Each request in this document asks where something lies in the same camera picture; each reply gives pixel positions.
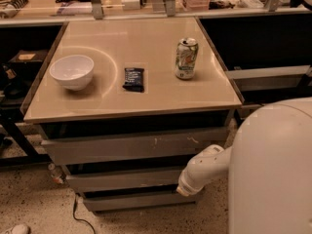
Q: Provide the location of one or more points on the grey drawer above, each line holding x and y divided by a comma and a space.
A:
125, 179
138, 200
93, 149

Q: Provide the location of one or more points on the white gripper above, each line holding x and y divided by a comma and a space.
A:
185, 181

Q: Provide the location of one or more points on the grey bottom drawer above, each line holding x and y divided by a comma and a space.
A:
138, 200

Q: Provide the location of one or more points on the grey top drawer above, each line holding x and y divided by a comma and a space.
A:
93, 149

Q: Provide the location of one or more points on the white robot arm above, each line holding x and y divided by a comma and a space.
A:
269, 168

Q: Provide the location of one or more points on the white shoe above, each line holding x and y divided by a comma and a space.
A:
17, 229

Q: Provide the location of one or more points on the dark blue snack packet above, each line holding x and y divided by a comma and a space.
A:
134, 79

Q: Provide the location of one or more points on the white ceramic bowl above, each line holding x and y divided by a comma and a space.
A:
73, 72

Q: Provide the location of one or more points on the green white soda can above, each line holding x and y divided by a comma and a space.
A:
186, 54

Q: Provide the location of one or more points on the grey drawer cabinet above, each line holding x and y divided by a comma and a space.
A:
125, 104

